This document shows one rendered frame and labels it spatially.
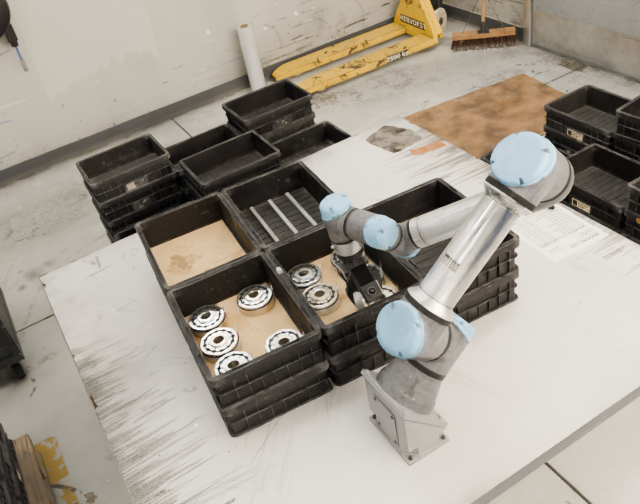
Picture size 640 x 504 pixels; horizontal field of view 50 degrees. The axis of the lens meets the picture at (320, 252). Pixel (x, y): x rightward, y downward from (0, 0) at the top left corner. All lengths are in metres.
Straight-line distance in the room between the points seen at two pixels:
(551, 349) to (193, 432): 0.97
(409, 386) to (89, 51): 3.80
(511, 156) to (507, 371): 0.67
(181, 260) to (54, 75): 2.89
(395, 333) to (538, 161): 0.45
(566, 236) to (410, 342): 0.99
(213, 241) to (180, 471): 0.78
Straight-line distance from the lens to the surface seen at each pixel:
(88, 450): 2.96
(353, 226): 1.59
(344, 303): 1.90
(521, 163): 1.39
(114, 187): 3.39
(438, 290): 1.44
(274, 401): 1.79
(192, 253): 2.24
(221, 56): 5.26
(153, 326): 2.23
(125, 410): 2.02
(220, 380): 1.66
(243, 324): 1.92
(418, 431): 1.63
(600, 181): 3.15
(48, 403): 3.23
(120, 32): 4.97
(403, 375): 1.59
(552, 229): 2.32
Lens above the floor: 2.10
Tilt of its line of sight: 37 degrees down
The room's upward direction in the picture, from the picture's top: 12 degrees counter-clockwise
